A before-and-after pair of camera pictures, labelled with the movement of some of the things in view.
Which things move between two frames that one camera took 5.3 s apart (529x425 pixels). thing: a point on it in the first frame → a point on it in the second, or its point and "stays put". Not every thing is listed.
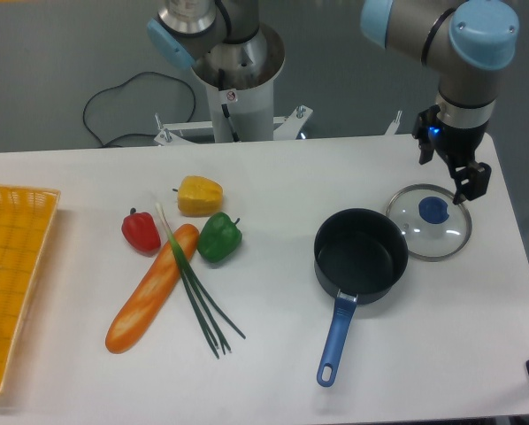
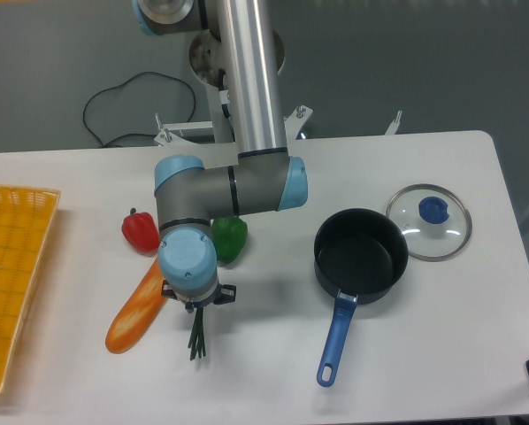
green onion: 218,324 → 196,341
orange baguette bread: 141,302 stays put
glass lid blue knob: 435,227 stays put
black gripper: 459,146 → 221,294
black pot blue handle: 361,253 stays put
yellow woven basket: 16,225 stays put
